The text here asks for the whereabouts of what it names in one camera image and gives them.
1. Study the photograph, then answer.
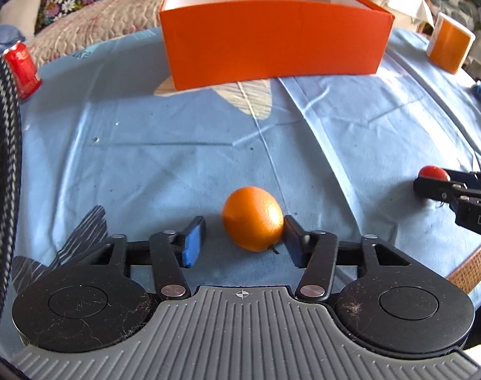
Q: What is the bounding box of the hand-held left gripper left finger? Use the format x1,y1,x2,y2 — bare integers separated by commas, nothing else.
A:
68,216,207,301

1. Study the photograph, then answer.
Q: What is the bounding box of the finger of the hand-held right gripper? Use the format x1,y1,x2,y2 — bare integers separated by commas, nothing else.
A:
413,177,481,208
444,169,481,191

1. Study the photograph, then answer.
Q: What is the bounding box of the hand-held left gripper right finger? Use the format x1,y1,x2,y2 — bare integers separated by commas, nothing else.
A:
283,214,415,301

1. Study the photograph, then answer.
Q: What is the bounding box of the small red tomato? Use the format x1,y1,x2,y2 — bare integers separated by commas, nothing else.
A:
418,165,451,181

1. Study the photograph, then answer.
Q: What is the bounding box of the large orange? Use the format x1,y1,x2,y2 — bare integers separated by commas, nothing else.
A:
222,186,284,255

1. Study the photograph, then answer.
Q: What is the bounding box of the orange cardboard box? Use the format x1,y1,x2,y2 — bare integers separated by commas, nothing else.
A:
158,0,395,92

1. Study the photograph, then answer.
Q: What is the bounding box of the wooden cane seat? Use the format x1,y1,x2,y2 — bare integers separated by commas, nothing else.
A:
446,239,481,295

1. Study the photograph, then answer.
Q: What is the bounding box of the light blue star-print tablecloth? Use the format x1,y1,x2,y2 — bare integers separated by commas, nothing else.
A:
0,26,481,349

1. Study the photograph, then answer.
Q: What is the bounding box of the orange canister with white lid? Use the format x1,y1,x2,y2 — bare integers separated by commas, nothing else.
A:
426,12,476,75

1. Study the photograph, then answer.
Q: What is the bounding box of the white draped cloth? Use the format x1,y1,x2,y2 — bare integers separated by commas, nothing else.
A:
377,0,435,24

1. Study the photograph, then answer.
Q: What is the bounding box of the beige quilted sofa cover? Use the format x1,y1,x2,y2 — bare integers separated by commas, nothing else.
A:
25,0,178,66

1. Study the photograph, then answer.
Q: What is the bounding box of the red soda can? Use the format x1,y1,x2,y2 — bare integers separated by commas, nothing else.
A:
2,41,42,101

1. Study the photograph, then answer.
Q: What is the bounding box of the blue striped blanket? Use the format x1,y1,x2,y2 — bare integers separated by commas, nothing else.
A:
0,24,28,54

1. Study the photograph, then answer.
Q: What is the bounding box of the white pillow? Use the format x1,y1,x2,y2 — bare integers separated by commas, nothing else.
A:
0,0,47,34

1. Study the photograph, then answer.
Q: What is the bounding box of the black braided cable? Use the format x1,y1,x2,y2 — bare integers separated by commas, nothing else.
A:
0,41,24,349

